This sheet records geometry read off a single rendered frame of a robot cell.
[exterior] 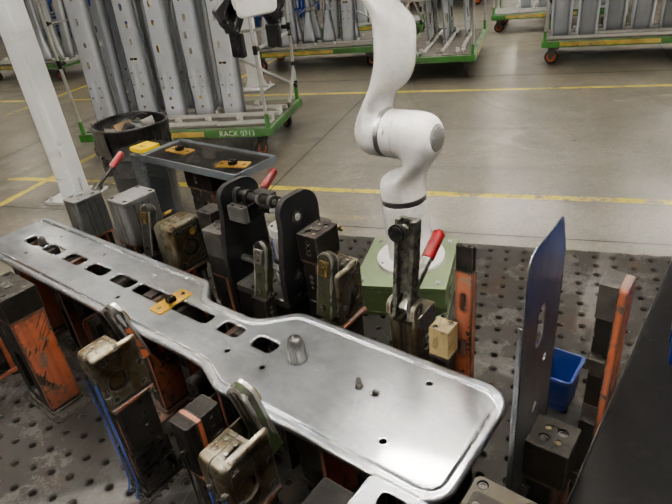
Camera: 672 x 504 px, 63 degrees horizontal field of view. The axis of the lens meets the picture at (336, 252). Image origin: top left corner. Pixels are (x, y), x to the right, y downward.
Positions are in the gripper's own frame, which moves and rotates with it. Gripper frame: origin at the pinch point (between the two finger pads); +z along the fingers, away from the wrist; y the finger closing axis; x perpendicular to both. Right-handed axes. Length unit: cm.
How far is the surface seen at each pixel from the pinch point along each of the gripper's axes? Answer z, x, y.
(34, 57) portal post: 35, -351, -118
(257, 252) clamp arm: 36.2, 2.9, 12.0
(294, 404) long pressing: 45, 30, 33
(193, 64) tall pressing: 68, -347, -252
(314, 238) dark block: 33.0, 13.8, 6.8
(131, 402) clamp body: 52, -2, 43
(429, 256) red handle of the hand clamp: 32.6, 36.3, 3.4
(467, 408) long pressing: 45, 52, 21
